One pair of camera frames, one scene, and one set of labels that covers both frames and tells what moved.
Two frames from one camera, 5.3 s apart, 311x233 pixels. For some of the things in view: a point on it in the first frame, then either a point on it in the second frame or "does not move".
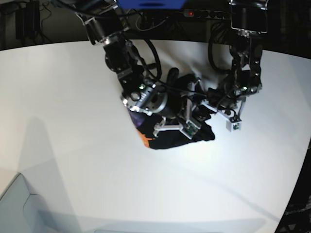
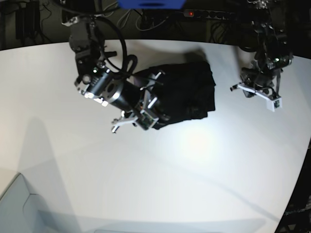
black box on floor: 27,21 does not move
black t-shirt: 145,124 to 184,91
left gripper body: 180,109 to 147,100
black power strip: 208,14 does not move
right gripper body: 232,109 to 260,80
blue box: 151,5 does not move
